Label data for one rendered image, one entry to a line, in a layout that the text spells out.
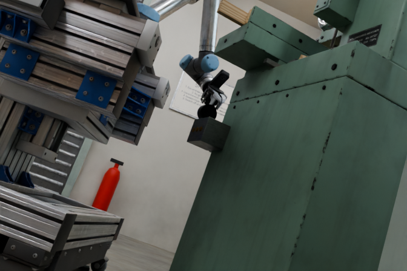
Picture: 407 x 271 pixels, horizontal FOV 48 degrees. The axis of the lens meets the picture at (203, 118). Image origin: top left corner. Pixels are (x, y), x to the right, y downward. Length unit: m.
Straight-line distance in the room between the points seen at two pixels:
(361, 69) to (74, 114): 0.79
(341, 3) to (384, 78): 0.31
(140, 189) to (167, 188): 0.25
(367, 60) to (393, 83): 0.09
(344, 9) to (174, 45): 3.33
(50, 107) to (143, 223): 3.03
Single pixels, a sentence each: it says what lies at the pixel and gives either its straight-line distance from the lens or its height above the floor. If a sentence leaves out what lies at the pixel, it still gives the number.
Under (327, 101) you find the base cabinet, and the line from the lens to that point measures 1.05.
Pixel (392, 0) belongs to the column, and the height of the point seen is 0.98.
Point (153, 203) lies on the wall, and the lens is 4.32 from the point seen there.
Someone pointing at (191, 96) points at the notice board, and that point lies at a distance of 4.45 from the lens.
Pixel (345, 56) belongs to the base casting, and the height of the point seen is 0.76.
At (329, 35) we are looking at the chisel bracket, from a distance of 1.57.
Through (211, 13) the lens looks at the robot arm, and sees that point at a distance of 2.04.
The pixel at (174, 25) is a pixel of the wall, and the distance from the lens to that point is 4.61.
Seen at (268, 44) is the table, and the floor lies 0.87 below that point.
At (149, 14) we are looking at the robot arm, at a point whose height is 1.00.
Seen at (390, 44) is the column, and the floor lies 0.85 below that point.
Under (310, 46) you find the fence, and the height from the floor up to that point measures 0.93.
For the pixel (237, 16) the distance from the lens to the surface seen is 1.39.
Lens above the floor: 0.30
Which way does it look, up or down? 13 degrees up
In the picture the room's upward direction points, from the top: 20 degrees clockwise
